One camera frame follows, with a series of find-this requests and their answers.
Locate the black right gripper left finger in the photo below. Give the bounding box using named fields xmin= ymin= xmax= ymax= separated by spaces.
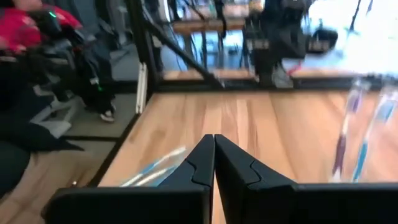
xmin=42 ymin=134 xmax=216 ymax=224

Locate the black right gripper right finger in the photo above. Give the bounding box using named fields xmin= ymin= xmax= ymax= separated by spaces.
xmin=214 ymin=134 xmax=398 ymax=224

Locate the blue white toothbrush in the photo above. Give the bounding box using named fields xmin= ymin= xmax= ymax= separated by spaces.
xmin=133 ymin=164 xmax=180 ymax=187
xmin=350 ymin=88 xmax=398 ymax=184
xmin=119 ymin=146 xmax=189 ymax=187

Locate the purple white toothbrush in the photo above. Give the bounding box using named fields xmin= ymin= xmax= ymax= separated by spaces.
xmin=330 ymin=79 xmax=371 ymax=184

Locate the white aluminium bar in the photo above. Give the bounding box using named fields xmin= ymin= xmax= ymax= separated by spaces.
xmin=135 ymin=61 xmax=148 ymax=115

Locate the wooden background table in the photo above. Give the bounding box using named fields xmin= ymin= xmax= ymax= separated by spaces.
xmin=172 ymin=18 xmax=249 ymax=34

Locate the white office chair base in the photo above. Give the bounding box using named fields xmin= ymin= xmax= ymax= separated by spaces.
xmin=29 ymin=85 xmax=82 ymax=139

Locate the person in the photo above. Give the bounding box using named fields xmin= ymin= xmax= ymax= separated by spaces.
xmin=0 ymin=0 xmax=118 ymax=200

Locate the black aluminium table frame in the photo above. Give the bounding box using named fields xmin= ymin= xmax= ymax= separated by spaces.
xmin=126 ymin=0 xmax=398 ymax=93

